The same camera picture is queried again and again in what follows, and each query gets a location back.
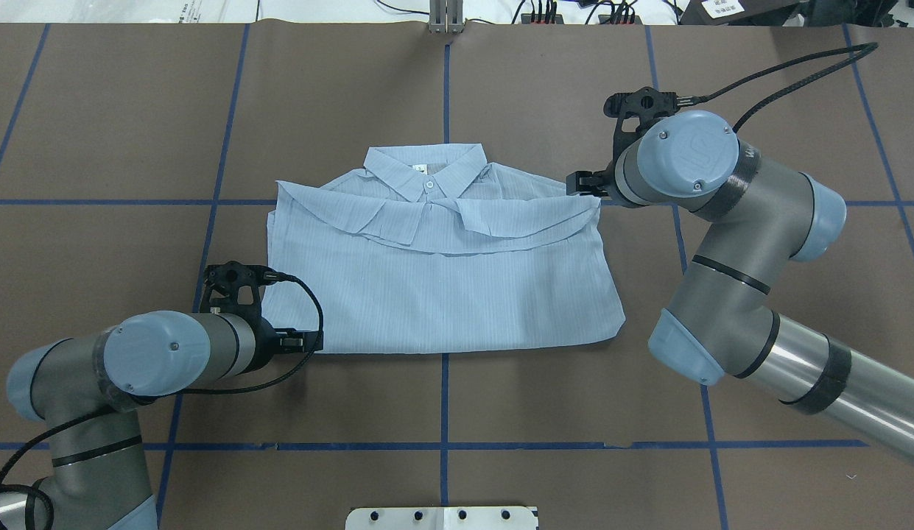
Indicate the dark box with white label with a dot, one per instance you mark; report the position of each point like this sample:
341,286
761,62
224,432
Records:
738,13

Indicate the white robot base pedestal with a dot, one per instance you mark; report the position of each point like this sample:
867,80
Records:
444,517

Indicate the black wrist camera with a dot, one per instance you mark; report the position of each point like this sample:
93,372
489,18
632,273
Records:
635,113
233,288

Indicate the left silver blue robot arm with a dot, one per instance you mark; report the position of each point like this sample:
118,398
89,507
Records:
89,469

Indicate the light blue button-up shirt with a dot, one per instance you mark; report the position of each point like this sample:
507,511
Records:
435,249

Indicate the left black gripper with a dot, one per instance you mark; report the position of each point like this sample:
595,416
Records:
264,344

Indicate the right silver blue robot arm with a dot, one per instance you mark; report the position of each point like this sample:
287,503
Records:
761,215

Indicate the grey aluminium frame post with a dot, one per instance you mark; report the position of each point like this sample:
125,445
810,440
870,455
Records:
446,16

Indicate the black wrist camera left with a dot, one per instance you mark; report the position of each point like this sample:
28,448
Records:
233,288

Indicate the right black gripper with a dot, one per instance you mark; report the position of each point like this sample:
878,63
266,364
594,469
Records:
608,184

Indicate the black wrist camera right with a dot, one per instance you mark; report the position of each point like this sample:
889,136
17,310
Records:
635,113

